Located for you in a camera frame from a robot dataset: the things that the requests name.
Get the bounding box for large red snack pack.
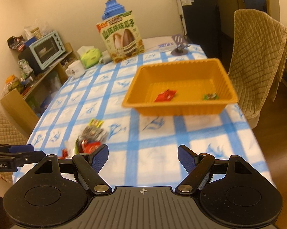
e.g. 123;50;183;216
81;141;101;154

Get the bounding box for small red candy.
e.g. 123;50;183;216
58;148;69;159

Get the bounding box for dark printed snack pack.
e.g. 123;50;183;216
78;126;108;143

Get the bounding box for red candy wrapper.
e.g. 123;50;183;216
154;90;177;102

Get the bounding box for white green snack pouch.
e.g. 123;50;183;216
64;139;83;158

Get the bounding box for yellow green candy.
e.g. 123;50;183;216
88;118;104;128

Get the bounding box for quilted beige left chair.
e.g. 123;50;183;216
0;106;29;183

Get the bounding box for quilted beige chair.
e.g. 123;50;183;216
0;106;29;183
228;9;287;128

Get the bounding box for wooden shelf unit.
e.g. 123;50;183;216
0;42;77;134

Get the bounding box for blue white checkered tablecloth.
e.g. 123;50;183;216
11;44;277;190

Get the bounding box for snack jar on shelf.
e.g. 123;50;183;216
5;74;24;94

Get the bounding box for green candy in basket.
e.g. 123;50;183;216
203;93;219;100

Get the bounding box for orange plastic basket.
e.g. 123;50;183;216
122;58;238;116

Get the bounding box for light blue toaster oven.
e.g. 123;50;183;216
18;31;66;75

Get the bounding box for white ceramic mug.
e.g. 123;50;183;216
65;60;85;79

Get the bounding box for green tissue pack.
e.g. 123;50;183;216
77;46;102;69

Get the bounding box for grey cloth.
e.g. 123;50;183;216
98;50;112;64

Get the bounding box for phone stand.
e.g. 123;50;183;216
171;34;190;56

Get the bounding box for blue white small packet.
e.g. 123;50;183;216
158;41;177;52

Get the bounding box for sunflower seed snack bag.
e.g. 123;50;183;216
96;10;144;63

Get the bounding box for black mini fridge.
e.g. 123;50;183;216
176;0;221;58

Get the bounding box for blue stacked containers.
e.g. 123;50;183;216
102;0;125;20

